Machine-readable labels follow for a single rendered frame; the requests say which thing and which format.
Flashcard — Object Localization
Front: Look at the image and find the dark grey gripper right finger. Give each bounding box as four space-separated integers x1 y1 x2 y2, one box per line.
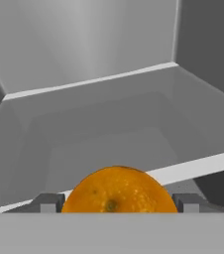
171 192 224 214

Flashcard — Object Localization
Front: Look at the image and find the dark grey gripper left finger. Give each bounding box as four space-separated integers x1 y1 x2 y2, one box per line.
5 192 66 214

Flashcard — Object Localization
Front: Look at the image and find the orange fruit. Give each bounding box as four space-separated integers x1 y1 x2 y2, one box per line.
60 165 179 214

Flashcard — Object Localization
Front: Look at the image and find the glass fridge shelf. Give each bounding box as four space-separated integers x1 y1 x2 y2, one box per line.
0 62 224 214

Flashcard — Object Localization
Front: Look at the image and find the grey fridge interior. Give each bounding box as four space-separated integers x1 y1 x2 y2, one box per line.
0 0 224 214

